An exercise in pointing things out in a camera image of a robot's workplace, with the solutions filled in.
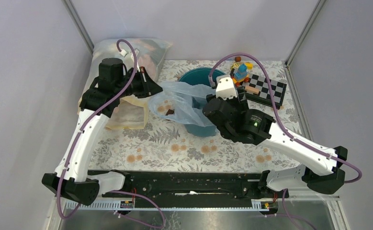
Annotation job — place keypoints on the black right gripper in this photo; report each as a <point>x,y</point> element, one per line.
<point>243,105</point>

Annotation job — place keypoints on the teal plastic trash bin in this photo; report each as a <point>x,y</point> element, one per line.
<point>198,79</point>

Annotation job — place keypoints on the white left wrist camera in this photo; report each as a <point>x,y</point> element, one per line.
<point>129,54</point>

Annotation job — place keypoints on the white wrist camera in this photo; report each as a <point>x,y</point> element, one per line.
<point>225,88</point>
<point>129,54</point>

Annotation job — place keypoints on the small dark brown block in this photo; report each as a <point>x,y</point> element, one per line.
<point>170,112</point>

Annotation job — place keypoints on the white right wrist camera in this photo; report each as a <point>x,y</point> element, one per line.
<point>225,88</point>

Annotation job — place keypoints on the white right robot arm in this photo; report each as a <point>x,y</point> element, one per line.
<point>319,167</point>

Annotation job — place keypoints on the light wooden block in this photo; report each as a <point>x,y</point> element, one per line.
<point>252,90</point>

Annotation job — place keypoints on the black chess board box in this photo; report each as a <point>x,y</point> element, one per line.
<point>264,97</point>

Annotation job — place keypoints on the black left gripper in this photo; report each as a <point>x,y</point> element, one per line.
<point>148,86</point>

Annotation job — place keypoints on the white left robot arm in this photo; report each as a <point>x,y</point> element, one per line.
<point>70,179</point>

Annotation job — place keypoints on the colourful toy block vehicle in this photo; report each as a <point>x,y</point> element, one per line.
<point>239,73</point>

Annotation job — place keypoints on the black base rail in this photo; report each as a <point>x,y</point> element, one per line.
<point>193,190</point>

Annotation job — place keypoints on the light blue plastic bag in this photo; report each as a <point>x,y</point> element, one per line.
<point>175,97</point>

